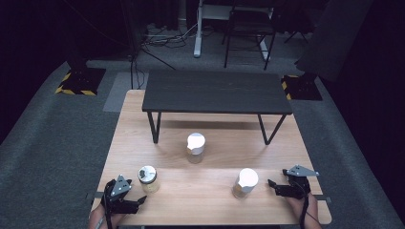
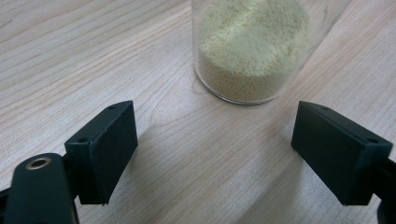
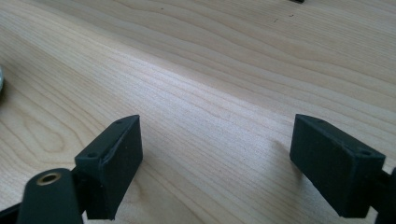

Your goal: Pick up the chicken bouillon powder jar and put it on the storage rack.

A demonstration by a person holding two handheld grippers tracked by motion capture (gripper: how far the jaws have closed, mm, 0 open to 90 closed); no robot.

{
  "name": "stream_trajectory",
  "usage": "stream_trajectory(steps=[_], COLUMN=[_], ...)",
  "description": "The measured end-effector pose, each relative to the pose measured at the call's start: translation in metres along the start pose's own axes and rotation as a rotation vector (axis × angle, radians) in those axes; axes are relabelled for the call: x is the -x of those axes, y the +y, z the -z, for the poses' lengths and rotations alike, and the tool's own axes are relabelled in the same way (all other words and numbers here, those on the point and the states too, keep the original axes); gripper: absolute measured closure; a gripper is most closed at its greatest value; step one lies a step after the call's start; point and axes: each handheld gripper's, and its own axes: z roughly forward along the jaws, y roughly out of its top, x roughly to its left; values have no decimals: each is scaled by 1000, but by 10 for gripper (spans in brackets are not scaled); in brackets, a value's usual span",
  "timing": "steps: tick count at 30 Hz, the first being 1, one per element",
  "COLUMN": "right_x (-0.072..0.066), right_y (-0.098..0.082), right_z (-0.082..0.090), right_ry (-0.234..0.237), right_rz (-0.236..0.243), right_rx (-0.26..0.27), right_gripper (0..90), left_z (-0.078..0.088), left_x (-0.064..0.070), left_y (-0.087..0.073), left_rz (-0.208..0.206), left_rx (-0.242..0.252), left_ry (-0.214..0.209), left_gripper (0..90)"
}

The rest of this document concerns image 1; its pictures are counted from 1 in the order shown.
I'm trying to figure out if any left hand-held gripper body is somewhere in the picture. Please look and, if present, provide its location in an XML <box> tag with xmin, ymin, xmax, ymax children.
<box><xmin>100</xmin><ymin>174</ymin><xmax>141</xmax><ymax>215</ymax></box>

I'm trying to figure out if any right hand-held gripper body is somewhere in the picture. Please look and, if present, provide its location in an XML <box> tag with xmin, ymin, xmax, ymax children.
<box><xmin>282</xmin><ymin>164</ymin><xmax>320</xmax><ymax>200</ymax></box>

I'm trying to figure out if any silver-lid glass jar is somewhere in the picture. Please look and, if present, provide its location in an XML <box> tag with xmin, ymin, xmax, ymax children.
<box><xmin>137</xmin><ymin>164</ymin><xmax>161</xmax><ymax>195</ymax></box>

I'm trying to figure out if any white-lid glass jar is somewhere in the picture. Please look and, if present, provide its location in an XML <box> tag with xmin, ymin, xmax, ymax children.
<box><xmin>185</xmin><ymin>132</ymin><xmax>207</xmax><ymax>165</ymax></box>
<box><xmin>231</xmin><ymin>167</ymin><xmax>260</xmax><ymax>200</ymax></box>

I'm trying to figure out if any black raised shelf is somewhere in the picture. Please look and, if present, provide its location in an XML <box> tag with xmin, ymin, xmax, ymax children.
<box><xmin>141</xmin><ymin>69</ymin><xmax>293</xmax><ymax>146</ymax></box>

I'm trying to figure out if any person's right hand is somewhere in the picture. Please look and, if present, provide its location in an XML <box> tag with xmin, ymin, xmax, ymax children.
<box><xmin>286</xmin><ymin>192</ymin><xmax>319</xmax><ymax>225</ymax></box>

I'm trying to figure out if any person's left hand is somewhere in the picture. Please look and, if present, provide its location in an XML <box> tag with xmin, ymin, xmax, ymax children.
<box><xmin>88</xmin><ymin>203</ymin><xmax>128</xmax><ymax>229</ymax></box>

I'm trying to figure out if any hazard-striped black stand base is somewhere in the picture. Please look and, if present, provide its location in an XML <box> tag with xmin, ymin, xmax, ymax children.
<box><xmin>53</xmin><ymin>67</ymin><xmax>107</xmax><ymax>96</ymax></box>
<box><xmin>280</xmin><ymin>73</ymin><xmax>324</xmax><ymax>102</ymax></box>

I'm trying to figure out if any dark grey panel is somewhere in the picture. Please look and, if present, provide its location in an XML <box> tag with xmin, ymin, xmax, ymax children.
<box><xmin>294</xmin><ymin>0</ymin><xmax>374</xmax><ymax>83</ymax></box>

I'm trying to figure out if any black stand pole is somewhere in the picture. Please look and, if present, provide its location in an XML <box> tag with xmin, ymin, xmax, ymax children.
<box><xmin>119</xmin><ymin>0</ymin><xmax>142</xmax><ymax>91</ymax></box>

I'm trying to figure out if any black metal chair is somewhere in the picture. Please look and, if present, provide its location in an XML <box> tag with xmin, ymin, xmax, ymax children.
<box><xmin>221</xmin><ymin>0</ymin><xmax>278</xmax><ymax>72</ymax></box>

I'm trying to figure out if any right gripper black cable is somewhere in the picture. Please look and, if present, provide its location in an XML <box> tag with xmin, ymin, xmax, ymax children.
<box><xmin>298</xmin><ymin>180</ymin><xmax>312</xmax><ymax>229</ymax></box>

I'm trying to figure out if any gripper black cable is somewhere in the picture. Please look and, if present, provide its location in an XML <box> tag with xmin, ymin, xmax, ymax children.
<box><xmin>102</xmin><ymin>186</ymin><xmax>115</xmax><ymax>229</ymax></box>
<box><xmin>298</xmin><ymin>180</ymin><xmax>312</xmax><ymax>229</ymax></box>

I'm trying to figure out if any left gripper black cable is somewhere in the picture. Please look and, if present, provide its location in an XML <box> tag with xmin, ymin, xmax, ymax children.
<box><xmin>102</xmin><ymin>186</ymin><xmax>115</xmax><ymax>229</ymax></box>

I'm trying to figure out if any bundle of floor cables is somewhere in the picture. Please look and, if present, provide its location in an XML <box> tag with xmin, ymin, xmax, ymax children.
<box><xmin>139</xmin><ymin>22</ymin><xmax>199</xmax><ymax>50</ymax></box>

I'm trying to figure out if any white desk frame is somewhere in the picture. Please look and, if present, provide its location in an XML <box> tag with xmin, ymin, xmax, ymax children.
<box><xmin>193</xmin><ymin>0</ymin><xmax>275</xmax><ymax>62</ymax></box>

